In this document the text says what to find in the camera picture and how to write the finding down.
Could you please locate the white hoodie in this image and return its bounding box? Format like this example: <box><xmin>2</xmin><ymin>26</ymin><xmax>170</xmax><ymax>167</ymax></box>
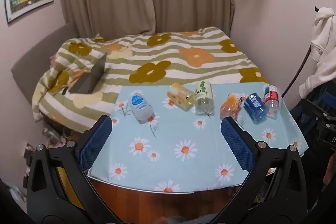
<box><xmin>299</xmin><ymin>7</ymin><xmax>336</xmax><ymax>99</ymax></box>

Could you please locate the clear bottle cup green label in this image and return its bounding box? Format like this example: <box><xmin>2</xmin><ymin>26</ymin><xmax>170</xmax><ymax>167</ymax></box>
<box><xmin>195</xmin><ymin>80</ymin><xmax>215</xmax><ymax>116</ymax></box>

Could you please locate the black cable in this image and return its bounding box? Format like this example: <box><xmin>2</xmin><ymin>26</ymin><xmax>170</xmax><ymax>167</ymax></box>
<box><xmin>282</xmin><ymin>38</ymin><xmax>314</xmax><ymax>97</ymax></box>

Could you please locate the striped floral blanket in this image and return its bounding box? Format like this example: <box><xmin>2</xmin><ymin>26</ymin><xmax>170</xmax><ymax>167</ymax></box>
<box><xmin>31</xmin><ymin>27</ymin><xmax>271</xmax><ymax>133</ymax></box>

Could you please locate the grey bed headboard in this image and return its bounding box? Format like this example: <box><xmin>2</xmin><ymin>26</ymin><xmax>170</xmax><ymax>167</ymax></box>
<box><xmin>11</xmin><ymin>22</ymin><xmax>79</xmax><ymax>109</ymax></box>

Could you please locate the dark blue cloth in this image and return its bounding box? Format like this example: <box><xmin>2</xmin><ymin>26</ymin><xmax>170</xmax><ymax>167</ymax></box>
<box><xmin>289</xmin><ymin>81</ymin><xmax>336</xmax><ymax>119</ymax></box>

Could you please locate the grey laptop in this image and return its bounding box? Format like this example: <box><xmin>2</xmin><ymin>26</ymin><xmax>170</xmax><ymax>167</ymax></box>
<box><xmin>69</xmin><ymin>53</ymin><xmax>108</xmax><ymax>95</ymax></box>

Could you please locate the white bottle cup blue label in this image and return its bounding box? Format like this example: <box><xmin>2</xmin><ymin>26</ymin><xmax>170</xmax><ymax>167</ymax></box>
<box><xmin>128</xmin><ymin>92</ymin><xmax>155</xmax><ymax>124</ymax></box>

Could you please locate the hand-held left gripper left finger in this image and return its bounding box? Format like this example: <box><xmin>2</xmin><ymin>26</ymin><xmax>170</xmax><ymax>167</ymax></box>
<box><xmin>26</xmin><ymin>115</ymin><xmax>118</xmax><ymax>224</ymax></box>

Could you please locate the red label bottle cup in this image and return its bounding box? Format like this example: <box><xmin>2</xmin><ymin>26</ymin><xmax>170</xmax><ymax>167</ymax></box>
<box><xmin>263</xmin><ymin>85</ymin><xmax>281</xmax><ymax>119</ymax></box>

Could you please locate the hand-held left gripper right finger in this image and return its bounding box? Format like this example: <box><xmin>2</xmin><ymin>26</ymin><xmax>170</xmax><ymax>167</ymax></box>
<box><xmin>218</xmin><ymin>117</ymin><xmax>308</xmax><ymax>223</ymax></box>

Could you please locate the light blue daisy tablecloth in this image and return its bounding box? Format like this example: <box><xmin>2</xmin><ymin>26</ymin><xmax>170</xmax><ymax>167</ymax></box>
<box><xmin>88</xmin><ymin>82</ymin><xmax>309</xmax><ymax>193</ymax></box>

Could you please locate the yellow bottle cup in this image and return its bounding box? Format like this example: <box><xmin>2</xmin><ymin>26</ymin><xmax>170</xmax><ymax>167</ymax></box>
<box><xmin>167</xmin><ymin>83</ymin><xmax>195</xmax><ymax>112</ymax></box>

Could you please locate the grey blue cloth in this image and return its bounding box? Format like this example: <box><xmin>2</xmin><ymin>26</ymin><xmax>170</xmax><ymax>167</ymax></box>
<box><xmin>155</xmin><ymin>214</ymin><xmax>221</xmax><ymax>224</ymax></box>

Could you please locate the orange bottle cup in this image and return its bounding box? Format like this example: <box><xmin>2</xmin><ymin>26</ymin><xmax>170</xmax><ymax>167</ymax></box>
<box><xmin>219</xmin><ymin>93</ymin><xmax>246</xmax><ymax>120</ymax></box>

